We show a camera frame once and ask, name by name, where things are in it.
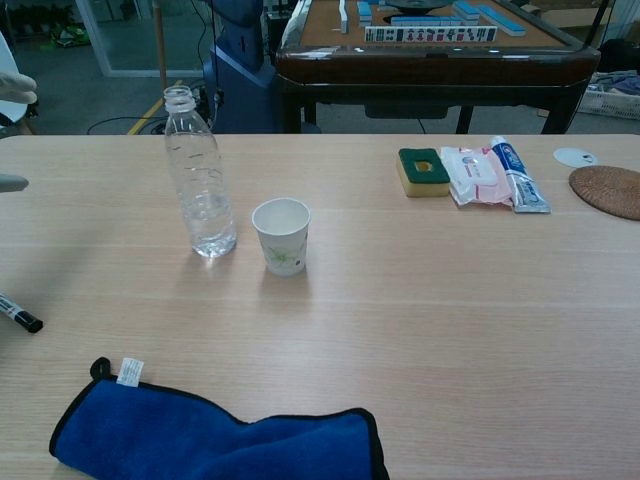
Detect blue and white toothpaste tube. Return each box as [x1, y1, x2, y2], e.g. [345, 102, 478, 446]
[488, 135, 552, 215]

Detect brown woven round coaster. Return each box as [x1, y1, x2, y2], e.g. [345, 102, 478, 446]
[568, 165, 640, 222]

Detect white paper cup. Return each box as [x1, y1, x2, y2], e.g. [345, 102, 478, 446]
[251, 197, 312, 277]

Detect wooden pole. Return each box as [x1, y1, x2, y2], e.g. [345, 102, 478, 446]
[153, 0, 169, 92]

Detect clear plastic bottle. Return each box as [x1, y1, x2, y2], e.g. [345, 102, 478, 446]
[163, 84, 238, 259]

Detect green bag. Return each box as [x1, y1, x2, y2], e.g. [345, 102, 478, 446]
[45, 23, 92, 50]

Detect white round table grommet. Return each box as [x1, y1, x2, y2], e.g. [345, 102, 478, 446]
[553, 146, 600, 169]

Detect green and yellow sponge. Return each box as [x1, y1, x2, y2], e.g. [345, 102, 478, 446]
[397, 147, 451, 199]

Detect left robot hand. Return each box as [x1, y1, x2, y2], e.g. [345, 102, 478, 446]
[0, 70, 39, 194]

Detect pink wet wipes pack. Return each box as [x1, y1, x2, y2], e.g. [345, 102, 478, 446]
[439, 145, 516, 208]

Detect dark wood mahjong table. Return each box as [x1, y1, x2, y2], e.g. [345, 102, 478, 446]
[274, 0, 601, 135]

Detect black and white marker pen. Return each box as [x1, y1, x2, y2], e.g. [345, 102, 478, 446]
[0, 291, 45, 335]

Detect white plastic basket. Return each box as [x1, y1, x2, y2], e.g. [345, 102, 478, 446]
[577, 82, 640, 121]

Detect face-up mahjong tile row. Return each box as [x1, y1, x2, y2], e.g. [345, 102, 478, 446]
[363, 24, 499, 44]

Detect blue cloth with black trim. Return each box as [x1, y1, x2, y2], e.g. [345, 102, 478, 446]
[48, 356, 391, 480]

